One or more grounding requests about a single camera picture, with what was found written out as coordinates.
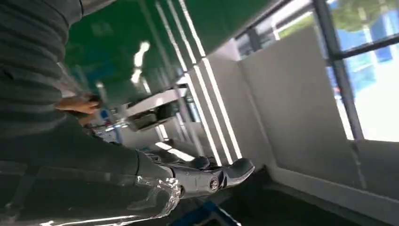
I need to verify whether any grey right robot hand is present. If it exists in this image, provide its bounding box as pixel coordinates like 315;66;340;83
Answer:
0;116;255;200

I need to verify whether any person's hand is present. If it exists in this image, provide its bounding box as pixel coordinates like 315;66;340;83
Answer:
55;95;103;126

